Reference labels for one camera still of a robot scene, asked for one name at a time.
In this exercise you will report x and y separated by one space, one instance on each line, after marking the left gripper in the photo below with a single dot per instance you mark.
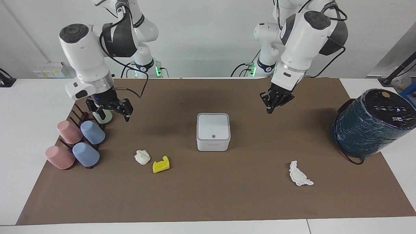
281 91

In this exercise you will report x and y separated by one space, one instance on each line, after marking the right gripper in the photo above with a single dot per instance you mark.
103 97

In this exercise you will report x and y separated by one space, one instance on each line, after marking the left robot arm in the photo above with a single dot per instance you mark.
302 39

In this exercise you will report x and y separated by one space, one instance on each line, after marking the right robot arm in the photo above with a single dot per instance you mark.
84 55

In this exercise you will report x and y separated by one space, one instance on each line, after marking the white square lidded bin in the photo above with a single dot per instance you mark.
213 131

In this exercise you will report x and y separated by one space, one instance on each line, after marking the pale green plastic cup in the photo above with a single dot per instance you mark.
106 117

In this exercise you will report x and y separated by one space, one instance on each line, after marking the blue plastic cup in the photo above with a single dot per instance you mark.
93 132
85 154

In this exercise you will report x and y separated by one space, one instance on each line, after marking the dark brown cup rack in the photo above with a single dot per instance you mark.
79 114

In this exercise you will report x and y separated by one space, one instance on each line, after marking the pink plastic cup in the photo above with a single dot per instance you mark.
69 131
59 157

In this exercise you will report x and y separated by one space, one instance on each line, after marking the small crumpled white tissue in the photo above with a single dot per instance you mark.
142 157

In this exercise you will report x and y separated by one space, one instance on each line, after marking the yellow sponge piece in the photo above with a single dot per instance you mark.
160 166

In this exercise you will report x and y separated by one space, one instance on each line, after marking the long crumpled white tissue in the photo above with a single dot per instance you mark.
298 175

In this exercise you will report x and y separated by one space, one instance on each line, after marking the dark green wrapped cylinder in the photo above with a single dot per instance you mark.
369 126

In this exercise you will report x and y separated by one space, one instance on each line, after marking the black stand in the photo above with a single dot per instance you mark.
6 81
398 70

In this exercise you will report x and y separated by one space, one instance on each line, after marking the blue frame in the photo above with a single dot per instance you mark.
410 94

